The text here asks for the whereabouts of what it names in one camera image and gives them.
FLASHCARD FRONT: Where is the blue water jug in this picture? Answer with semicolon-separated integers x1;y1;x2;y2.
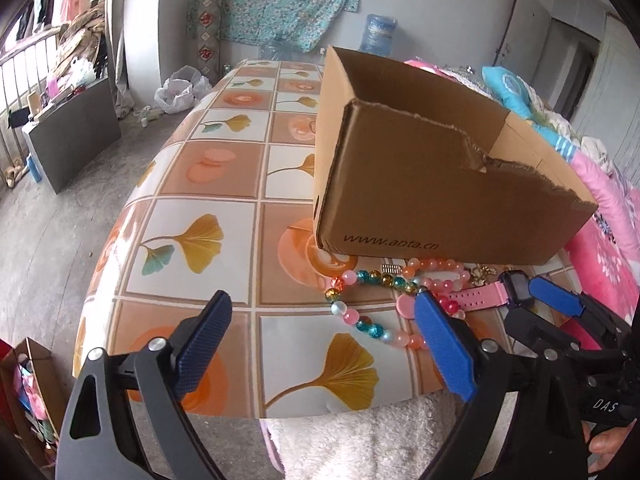
359;14;397;58

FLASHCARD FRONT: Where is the pink bead bracelet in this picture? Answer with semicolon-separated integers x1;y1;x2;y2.
399;257;474;294

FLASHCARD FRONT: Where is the grey cabinet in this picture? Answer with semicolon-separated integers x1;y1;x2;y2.
23;78;122;194

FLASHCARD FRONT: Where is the brown cardboard box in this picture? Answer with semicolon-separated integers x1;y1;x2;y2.
312;48;597;264

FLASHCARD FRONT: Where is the multicolour bead necklace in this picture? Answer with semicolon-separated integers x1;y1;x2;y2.
324;268;432;351

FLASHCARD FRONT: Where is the white plastic bag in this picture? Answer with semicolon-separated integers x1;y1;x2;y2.
154;65;213;114

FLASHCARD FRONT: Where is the pink strap smartwatch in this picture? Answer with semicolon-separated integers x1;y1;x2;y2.
397;270;536;320

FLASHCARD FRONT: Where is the gold clover earring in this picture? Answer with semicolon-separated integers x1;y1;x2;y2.
470;264;500;287

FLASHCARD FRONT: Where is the white fluffy towel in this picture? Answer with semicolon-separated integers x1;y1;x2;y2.
259;389;516;480

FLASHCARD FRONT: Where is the red patterned rolled mat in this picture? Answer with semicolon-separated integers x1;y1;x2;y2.
196;0;222;84

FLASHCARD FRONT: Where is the pink floral quilt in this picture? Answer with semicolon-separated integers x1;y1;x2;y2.
407;60;639;323

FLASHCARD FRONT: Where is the blue floral pillow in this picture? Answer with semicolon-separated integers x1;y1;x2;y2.
482;66;579;162

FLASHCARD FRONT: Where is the ginkgo pattern tablecloth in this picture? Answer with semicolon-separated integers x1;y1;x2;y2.
71;58;597;420

